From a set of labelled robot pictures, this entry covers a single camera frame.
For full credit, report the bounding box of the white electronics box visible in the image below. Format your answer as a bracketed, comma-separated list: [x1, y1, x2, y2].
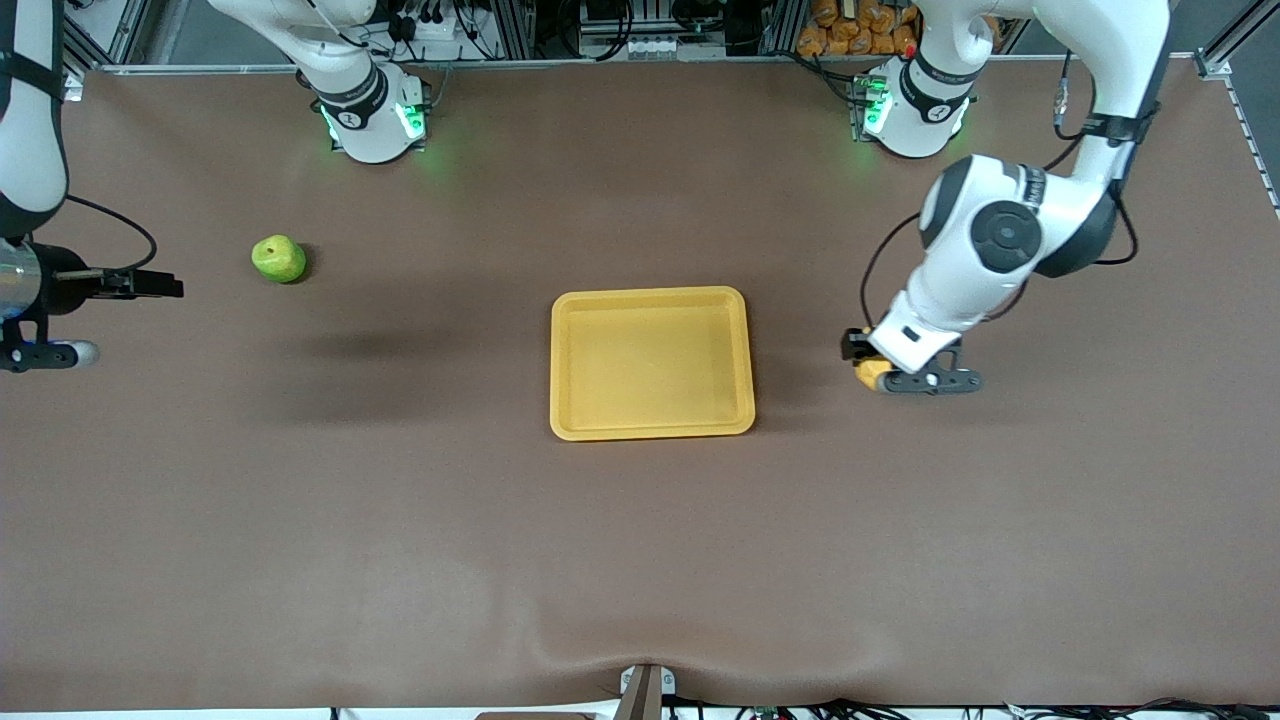
[580, 34, 693, 61]

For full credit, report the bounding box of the white power strip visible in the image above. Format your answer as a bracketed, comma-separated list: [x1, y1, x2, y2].
[393, 12, 473, 43]

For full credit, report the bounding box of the orange packaged snacks pile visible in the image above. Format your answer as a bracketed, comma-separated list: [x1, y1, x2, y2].
[796, 0, 923, 58]

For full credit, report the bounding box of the aluminium frame post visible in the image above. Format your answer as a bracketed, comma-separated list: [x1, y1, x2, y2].
[480, 0, 538, 59]
[62, 0, 153, 69]
[1193, 0, 1280, 81]

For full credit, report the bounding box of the large table cover mat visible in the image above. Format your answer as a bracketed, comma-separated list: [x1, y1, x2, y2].
[0, 62, 1280, 713]

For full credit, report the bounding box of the yellow rectangular plastic tray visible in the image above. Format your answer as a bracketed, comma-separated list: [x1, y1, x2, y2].
[549, 286, 757, 442]

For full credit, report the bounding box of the green apple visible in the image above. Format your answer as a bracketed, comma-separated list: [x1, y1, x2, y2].
[251, 235, 308, 284]

